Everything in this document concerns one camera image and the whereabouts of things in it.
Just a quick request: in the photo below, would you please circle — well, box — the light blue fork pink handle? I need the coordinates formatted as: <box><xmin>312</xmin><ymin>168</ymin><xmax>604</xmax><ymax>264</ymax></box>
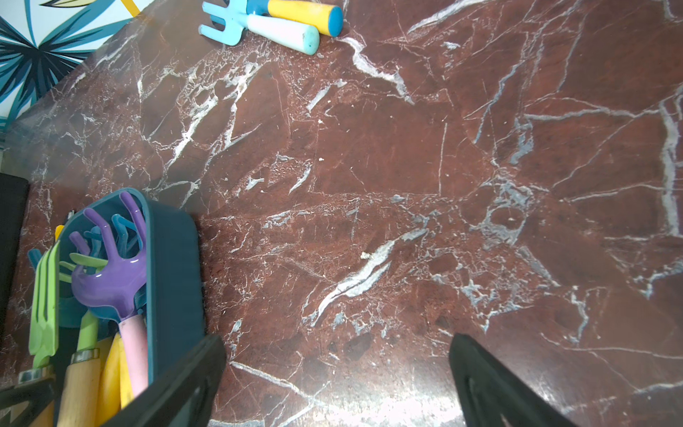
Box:
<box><xmin>199</xmin><ymin>1</ymin><xmax>319</xmax><ymax>55</ymax></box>

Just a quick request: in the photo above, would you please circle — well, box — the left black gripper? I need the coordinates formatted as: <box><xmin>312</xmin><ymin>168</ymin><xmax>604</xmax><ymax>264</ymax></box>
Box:
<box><xmin>1</xmin><ymin>378</ymin><xmax>56</xmax><ymax>427</ymax></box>

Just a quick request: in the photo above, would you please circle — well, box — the green rake wooden handle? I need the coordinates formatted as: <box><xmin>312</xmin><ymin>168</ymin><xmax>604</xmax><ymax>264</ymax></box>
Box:
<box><xmin>55</xmin><ymin>253</ymin><xmax>108</xmax><ymax>427</ymax></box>
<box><xmin>12</xmin><ymin>241</ymin><xmax>60</xmax><ymax>426</ymax></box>

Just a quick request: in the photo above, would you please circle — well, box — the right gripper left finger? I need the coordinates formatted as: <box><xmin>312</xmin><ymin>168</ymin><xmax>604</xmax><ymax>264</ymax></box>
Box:
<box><xmin>105</xmin><ymin>334</ymin><xmax>227</xmax><ymax>426</ymax></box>

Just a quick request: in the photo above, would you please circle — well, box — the teal storage tray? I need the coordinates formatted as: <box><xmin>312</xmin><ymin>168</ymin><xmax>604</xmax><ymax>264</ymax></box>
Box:
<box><xmin>60</xmin><ymin>188</ymin><xmax>205</xmax><ymax>385</ymax></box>

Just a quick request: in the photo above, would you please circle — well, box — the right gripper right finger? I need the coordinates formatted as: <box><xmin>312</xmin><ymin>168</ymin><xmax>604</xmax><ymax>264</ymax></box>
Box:
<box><xmin>449</xmin><ymin>334</ymin><xmax>573</xmax><ymax>426</ymax></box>

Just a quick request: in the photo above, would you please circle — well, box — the purple small rake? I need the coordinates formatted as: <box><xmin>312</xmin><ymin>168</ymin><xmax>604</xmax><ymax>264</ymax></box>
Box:
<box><xmin>72</xmin><ymin>191</ymin><xmax>149</xmax><ymax>397</ymax></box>

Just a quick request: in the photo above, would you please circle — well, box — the teal fork yellow handle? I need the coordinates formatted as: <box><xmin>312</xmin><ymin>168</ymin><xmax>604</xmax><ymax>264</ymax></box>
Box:
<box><xmin>247</xmin><ymin>0</ymin><xmax>344</xmax><ymax>37</ymax></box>

